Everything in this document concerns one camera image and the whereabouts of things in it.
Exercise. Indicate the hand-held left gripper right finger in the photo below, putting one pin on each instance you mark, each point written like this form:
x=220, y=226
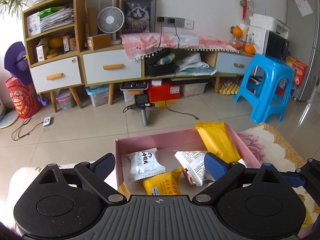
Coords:
x=213, y=166

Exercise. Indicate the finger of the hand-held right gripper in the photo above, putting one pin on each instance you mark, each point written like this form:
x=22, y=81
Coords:
x=295, y=180

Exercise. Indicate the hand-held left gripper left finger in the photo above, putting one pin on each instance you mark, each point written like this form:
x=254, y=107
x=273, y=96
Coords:
x=103, y=166

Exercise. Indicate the white grey-print snack packet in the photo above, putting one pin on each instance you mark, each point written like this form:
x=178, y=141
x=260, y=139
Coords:
x=192, y=162

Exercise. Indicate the large yellow snack packet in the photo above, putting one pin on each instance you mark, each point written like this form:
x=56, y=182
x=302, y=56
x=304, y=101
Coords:
x=217, y=142

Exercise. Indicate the small red snack packet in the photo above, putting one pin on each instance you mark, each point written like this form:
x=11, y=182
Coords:
x=188, y=175

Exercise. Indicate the plain white snack packet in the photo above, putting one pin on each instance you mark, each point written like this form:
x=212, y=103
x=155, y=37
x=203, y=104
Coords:
x=242, y=163

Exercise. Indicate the white black-print snack packet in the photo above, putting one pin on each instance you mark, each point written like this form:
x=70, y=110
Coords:
x=146, y=163

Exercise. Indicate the small yellow labelled snack packet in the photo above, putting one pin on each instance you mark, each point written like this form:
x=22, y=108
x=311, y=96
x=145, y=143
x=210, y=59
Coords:
x=162, y=182

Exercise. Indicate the pink cardboard box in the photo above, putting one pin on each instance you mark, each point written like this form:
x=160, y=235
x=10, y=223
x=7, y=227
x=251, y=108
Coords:
x=162, y=140

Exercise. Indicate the floral printed blanket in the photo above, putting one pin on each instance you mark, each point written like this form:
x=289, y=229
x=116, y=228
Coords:
x=270, y=142

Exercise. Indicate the clear storage box blue lid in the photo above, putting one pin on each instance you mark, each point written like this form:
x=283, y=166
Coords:
x=98, y=96

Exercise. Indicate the small white device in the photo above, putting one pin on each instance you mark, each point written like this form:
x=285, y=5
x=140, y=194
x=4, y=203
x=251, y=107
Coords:
x=47, y=121

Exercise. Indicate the small clear storage box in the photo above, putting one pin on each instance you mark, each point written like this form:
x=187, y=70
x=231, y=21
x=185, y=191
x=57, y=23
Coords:
x=65, y=101

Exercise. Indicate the long clear storage box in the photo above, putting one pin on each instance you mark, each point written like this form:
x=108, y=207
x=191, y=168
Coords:
x=193, y=90

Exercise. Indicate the yellow egg tray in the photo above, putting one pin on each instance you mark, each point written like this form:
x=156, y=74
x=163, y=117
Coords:
x=228, y=88

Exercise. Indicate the clear box with black top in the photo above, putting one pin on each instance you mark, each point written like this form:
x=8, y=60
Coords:
x=133, y=86

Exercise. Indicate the wooden TV stand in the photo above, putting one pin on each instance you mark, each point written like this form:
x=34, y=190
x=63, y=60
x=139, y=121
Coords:
x=212, y=76

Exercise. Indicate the red cardboard box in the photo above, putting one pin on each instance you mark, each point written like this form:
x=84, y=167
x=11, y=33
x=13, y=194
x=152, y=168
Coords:
x=163, y=91

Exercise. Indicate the books under stool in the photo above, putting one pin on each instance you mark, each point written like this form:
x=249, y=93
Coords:
x=252, y=82

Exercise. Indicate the white folded plastic bags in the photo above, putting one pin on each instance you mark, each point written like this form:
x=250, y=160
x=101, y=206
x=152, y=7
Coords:
x=195, y=65

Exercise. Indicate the small pale blue drawer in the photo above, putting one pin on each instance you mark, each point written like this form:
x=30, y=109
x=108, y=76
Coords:
x=225, y=62

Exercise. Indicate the red printed drum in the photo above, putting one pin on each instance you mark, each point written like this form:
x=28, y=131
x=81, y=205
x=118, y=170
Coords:
x=22, y=100

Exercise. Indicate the round white base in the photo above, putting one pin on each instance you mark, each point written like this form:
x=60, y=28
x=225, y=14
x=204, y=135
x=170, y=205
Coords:
x=7, y=118

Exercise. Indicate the wide white drawer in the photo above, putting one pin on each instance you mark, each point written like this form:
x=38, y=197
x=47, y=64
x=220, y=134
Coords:
x=112, y=57

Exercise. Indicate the white drawer with lock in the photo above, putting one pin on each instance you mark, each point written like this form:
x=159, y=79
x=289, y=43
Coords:
x=57, y=66

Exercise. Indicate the black case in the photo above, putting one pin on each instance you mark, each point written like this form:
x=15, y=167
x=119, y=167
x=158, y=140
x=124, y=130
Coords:
x=161, y=68

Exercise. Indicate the red yellow gift box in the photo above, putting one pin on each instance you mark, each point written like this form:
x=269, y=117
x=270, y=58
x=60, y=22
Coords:
x=297, y=67

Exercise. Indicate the blue plastic stool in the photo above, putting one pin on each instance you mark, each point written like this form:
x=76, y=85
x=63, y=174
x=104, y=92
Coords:
x=270, y=65

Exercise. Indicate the brown cardboard box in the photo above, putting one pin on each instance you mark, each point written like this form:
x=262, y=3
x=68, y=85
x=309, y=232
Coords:
x=98, y=42

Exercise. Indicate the glass jar of oranges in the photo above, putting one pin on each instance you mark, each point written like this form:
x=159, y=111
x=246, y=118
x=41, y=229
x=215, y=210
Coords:
x=237, y=43

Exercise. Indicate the grey refrigerator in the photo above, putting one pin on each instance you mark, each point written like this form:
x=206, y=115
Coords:
x=307, y=55

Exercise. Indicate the pink fringed tablecloth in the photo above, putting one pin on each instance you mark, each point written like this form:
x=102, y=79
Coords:
x=195, y=41

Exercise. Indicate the small brown white box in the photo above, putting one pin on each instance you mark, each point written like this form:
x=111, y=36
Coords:
x=68, y=43

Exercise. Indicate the white barcode box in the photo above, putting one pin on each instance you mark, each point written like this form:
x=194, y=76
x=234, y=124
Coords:
x=41, y=52

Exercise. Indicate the yellow toy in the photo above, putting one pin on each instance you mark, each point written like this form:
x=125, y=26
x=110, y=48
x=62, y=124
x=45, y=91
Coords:
x=55, y=43

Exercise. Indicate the white carton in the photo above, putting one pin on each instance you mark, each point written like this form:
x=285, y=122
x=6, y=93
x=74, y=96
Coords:
x=257, y=40

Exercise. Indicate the black white microwave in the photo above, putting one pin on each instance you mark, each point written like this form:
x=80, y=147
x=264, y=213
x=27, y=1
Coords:
x=277, y=46

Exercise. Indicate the purple plush toy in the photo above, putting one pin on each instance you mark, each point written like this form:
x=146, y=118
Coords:
x=15, y=62

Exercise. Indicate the orange with leaves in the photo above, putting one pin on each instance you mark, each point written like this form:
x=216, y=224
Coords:
x=236, y=31

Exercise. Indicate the small white desk fan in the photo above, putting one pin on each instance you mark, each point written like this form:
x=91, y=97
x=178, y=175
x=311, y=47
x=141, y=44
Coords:
x=110, y=20

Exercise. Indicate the black plug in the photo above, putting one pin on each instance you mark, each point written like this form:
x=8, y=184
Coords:
x=160, y=19
x=171, y=20

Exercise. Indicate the framed cat picture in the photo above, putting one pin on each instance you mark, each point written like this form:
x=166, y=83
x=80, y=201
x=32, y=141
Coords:
x=137, y=16

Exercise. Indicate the stack of papers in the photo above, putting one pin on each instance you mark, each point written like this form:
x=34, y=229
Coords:
x=57, y=18

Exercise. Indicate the wooden shelf cabinet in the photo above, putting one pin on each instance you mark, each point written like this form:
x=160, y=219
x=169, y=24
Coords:
x=27, y=30

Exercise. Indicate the white printed box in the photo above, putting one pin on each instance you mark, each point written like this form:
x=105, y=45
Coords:
x=33, y=25

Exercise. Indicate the white paper note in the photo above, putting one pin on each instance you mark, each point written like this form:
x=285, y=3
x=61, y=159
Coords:
x=303, y=5

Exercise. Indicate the handheld camera gimbal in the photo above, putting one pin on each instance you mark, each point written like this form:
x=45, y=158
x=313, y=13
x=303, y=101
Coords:
x=141, y=101

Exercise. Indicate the white wall socket strip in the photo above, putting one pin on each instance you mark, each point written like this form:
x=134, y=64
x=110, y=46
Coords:
x=186, y=23

